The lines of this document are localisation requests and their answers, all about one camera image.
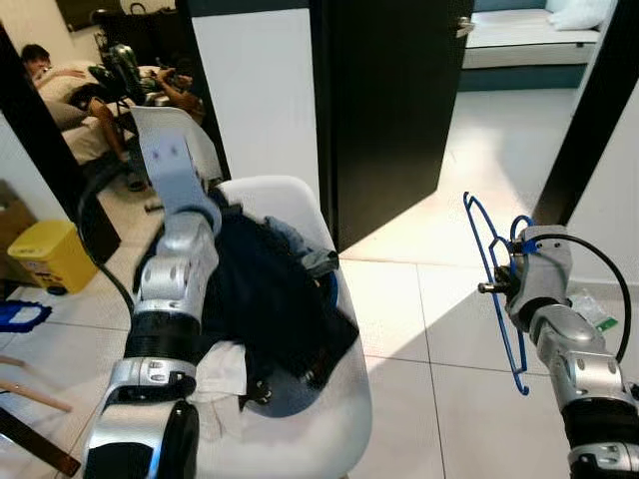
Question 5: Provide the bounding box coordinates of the seated person in dark clothes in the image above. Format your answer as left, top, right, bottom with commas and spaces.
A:
150, 65, 208, 123

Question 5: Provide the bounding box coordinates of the brown cardboard box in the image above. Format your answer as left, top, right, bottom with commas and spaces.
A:
0, 180, 39, 252

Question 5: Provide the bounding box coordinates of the blue strap loop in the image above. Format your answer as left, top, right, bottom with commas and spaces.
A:
0, 299, 53, 334

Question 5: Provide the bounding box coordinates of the clear green print bag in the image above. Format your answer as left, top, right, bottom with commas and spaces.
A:
567, 287, 622, 332

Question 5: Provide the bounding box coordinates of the black door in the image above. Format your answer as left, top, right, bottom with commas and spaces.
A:
312, 0, 476, 252

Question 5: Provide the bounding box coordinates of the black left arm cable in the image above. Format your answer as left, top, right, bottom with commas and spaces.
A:
77, 160, 141, 320

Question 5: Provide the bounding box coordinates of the white pillow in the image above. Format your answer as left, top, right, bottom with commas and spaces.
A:
545, 0, 614, 32

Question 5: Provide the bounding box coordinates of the blue wire hanger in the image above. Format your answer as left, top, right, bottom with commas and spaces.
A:
462, 192, 537, 397

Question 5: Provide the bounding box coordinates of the white plastic chair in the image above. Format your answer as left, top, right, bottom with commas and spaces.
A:
185, 118, 225, 183
190, 175, 373, 479

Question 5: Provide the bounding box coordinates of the yellow plastic bin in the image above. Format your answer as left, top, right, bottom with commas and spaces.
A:
8, 220, 99, 296

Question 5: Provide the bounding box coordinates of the bed with white sheet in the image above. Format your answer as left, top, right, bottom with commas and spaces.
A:
459, 0, 615, 94

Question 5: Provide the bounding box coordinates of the pile of dark clothes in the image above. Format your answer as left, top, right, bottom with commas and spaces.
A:
133, 198, 360, 418

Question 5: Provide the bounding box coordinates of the grey blue garment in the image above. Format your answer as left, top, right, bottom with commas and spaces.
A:
262, 215, 342, 280

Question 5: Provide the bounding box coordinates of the beige sofa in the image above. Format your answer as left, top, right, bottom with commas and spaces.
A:
35, 65, 136, 166

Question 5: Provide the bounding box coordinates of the white cloth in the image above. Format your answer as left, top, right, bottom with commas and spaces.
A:
185, 339, 251, 442

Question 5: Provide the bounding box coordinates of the light wooden stick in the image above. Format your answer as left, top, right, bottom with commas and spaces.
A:
0, 379, 74, 413

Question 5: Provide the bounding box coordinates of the seated person in white shirt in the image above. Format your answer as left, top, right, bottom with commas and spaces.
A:
20, 43, 151, 193

